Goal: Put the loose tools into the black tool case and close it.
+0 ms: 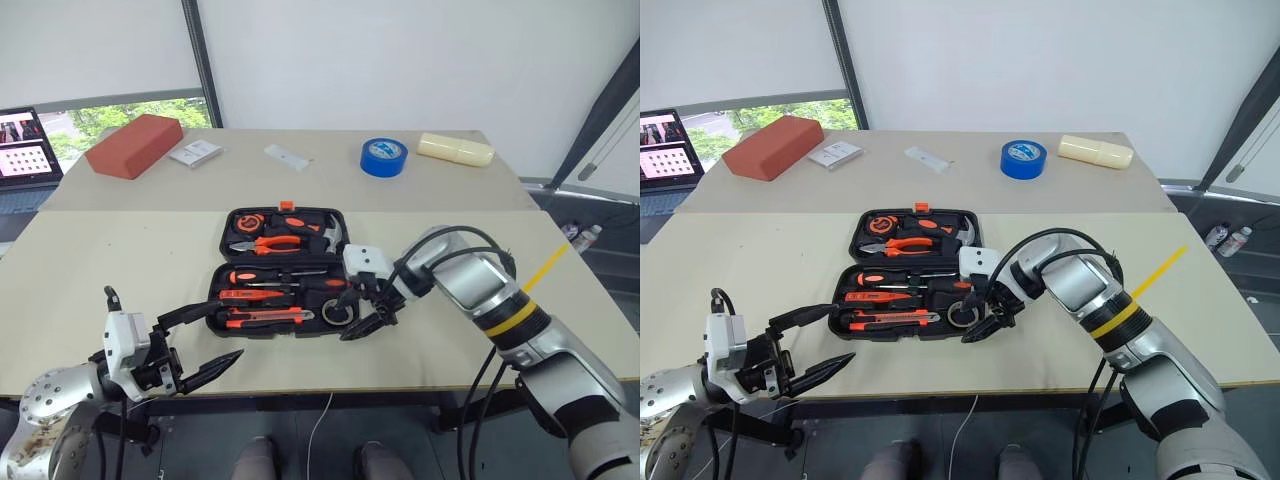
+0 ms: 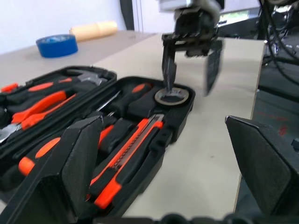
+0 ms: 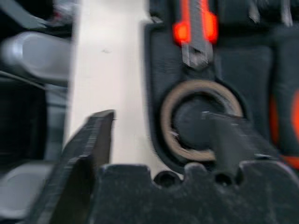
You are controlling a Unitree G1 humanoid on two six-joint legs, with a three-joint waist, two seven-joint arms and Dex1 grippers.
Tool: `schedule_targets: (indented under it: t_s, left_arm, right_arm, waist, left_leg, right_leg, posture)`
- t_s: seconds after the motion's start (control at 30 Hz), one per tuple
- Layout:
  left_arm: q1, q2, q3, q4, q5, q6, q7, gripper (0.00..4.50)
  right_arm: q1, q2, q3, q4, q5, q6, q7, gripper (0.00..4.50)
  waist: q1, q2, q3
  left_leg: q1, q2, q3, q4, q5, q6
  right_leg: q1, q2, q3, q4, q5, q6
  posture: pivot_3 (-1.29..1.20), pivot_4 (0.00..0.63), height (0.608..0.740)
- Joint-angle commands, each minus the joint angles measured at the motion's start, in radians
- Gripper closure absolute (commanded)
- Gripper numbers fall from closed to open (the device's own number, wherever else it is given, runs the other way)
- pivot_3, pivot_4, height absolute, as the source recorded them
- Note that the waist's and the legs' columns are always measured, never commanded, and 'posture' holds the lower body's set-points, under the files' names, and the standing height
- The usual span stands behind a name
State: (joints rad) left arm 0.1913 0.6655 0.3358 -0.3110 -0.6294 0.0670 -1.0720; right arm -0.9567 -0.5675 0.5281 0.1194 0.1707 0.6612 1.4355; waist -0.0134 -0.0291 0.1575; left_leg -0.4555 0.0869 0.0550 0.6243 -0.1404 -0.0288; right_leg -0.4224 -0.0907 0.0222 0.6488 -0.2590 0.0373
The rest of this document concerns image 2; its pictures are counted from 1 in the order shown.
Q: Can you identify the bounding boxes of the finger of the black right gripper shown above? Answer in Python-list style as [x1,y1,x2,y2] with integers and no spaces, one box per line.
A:
[162,42,178,91]
[204,39,226,97]

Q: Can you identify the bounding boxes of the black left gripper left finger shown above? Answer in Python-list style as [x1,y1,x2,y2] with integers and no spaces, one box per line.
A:
[0,115,104,224]

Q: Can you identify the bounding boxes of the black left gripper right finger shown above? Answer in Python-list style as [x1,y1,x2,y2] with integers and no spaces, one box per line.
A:
[224,115,299,217]

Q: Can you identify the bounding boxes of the grey electrical tape roll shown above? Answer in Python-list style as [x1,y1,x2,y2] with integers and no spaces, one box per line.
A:
[154,84,190,106]

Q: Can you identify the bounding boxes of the short black orange screwdriver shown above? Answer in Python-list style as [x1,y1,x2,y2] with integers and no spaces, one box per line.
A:
[18,137,62,177]

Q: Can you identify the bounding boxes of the long black orange screwdriver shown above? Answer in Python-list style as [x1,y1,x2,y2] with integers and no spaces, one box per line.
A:
[96,82,153,115]

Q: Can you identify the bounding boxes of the orange tester pen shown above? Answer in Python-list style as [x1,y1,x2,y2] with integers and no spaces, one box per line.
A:
[98,124,115,148]

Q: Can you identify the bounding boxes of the black orange utility knife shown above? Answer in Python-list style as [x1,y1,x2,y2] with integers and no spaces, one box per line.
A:
[89,113,164,210]

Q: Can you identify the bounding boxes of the black tool case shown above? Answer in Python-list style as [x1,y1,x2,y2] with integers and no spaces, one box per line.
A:
[0,66,197,224]

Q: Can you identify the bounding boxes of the black diagonal pole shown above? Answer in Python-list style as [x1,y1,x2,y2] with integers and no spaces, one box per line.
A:
[120,0,143,32]

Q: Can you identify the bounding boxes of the cream foam cylinder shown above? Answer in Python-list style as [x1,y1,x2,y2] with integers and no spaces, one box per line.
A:
[69,21,118,43]

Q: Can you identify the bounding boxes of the blue tape roll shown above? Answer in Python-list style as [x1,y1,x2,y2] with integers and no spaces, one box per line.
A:
[36,34,79,59]

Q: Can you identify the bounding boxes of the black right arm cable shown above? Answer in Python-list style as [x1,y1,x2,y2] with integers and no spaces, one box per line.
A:
[256,0,299,94]

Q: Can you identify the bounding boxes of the orange handled pliers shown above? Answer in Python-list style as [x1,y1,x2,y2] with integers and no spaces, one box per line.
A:
[0,90,77,143]

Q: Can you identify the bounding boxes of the claw hammer black orange handle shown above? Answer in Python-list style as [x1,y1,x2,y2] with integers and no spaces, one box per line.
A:
[25,70,108,94]

